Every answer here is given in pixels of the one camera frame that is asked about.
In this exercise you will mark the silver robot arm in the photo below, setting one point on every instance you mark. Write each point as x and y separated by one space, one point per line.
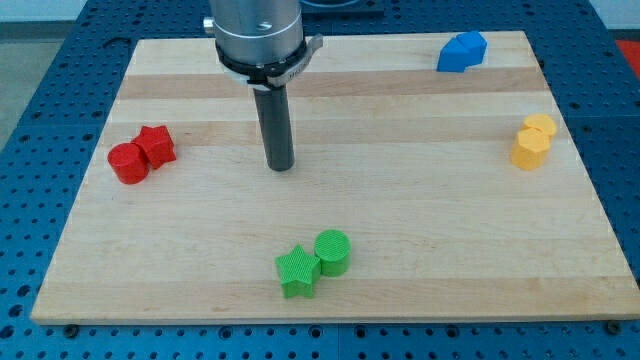
261 42

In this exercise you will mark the light wooden board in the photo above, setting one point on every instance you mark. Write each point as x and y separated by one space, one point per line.
413 165

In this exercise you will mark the green cylinder block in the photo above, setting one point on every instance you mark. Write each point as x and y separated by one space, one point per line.
333 248

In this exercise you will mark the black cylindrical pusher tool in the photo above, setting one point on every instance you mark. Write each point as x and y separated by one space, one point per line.
275 126

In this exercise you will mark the green star block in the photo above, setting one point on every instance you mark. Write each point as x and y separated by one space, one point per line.
298 272

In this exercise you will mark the red star block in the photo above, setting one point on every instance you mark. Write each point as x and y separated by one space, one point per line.
156 145

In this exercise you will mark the blue cube block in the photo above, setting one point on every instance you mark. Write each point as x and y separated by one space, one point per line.
453 57

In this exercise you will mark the red cylinder block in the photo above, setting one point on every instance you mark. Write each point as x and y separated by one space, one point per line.
128 163

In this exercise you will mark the blue pentagon block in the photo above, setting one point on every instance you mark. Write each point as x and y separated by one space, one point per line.
475 44

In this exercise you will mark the yellow hexagon block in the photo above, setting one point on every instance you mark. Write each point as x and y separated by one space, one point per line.
530 149

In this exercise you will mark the yellow cylinder block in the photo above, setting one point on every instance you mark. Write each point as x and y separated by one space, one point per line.
544 123

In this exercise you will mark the blue perforated table plate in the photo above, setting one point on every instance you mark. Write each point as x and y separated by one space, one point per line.
44 161

